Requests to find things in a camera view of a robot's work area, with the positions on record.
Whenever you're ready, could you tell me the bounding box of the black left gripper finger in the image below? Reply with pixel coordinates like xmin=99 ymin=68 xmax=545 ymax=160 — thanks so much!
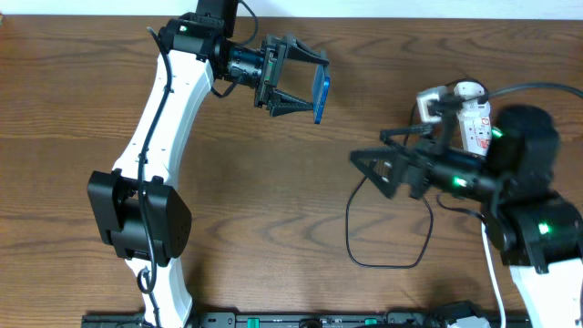
xmin=282 ymin=34 xmax=329 ymax=65
xmin=268 ymin=89 xmax=313 ymax=117

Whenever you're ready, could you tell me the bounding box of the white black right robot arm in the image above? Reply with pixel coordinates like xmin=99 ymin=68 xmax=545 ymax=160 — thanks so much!
xmin=350 ymin=105 xmax=582 ymax=327

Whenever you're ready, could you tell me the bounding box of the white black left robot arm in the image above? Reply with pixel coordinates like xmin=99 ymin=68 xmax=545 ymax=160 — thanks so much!
xmin=82 ymin=0 xmax=331 ymax=327

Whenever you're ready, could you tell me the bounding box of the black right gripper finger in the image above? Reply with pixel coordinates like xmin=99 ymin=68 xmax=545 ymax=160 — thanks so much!
xmin=379 ymin=123 xmax=435 ymax=149
xmin=350 ymin=146 xmax=408 ymax=199

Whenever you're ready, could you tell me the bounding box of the black USB charging cable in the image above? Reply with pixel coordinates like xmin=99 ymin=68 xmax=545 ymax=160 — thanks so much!
xmin=344 ymin=77 xmax=491 ymax=270

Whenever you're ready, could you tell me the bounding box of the white power strip cord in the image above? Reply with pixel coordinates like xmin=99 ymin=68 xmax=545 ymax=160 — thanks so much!
xmin=480 ymin=220 xmax=507 ymax=328

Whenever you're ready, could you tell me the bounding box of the white power strip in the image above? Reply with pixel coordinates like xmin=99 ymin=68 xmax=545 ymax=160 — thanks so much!
xmin=457 ymin=100 xmax=492 ymax=156

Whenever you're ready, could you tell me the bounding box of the blue Samsung smartphone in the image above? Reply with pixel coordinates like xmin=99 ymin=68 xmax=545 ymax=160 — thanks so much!
xmin=312 ymin=65 xmax=331 ymax=124

